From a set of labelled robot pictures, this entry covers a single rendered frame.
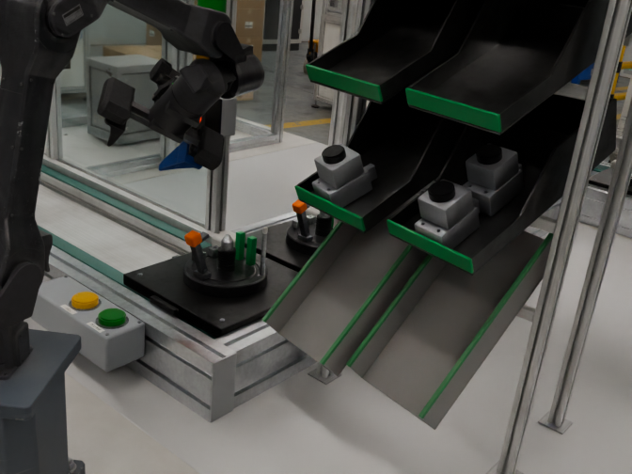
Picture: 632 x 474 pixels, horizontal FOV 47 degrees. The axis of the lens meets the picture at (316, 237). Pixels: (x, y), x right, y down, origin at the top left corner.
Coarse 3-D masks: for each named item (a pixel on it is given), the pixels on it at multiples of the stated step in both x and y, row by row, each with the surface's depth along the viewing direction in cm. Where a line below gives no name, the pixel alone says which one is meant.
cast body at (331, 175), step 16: (320, 160) 92; (336, 160) 90; (352, 160) 91; (320, 176) 94; (336, 176) 90; (352, 176) 92; (368, 176) 93; (320, 192) 93; (336, 192) 92; (352, 192) 93
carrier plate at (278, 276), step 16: (256, 256) 132; (144, 272) 122; (160, 272) 122; (176, 272) 123; (272, 272) 127; (288, 272) 127; (144, 288) 117; (160, 288) 117; (176, 288) 118; (272, 288) 121; (176, 304) 113; (192, 304) 113; (208, 304) 114; (224, 304) 114; (240, 304) 115; (256, 304) 115; (272, 304) 116; (192, 320) 111; (208, 320) 109; (224, 320) 109; (240, 320) 110; (256, 320) 113
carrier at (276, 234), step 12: (312, 216) 144; (324, 216) 138; (276, 228) 146; (288, 228) 141; (312, 228) 142; (324, 228) 138; (276, 240) 140; (288, 240) 138; (300, 240) 136; (312, 240) 137; (276, 252) 135; (288, 252) 135; (300, 252) 136; (312, 252) 134; (288, 264) 131; (300, 264) 131
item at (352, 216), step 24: (360, 120) 100; (384, 120) 102; (408, 120) 106; (432, 120) 105; (360, 144) 101; (384, 144) 103; (408, 144) 101; (432, 144) 91; (384, 168) 98; (408, 168) 97; (432, 168) 93; (312, 192) 98; (384, 192) 94; (408, 192) 91; (336, 216) 92; (360, 216) 88; (384, 216) 90
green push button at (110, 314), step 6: (102, 312) 108; (108, 312) 108; (114, 312) 108; (120, 312) 108; (102, 318) 106; (108, 318) 106; (114, 318) 106; (120, 318) 107; (102, 324) 106; (108, 324) 106; (114, 324) 106
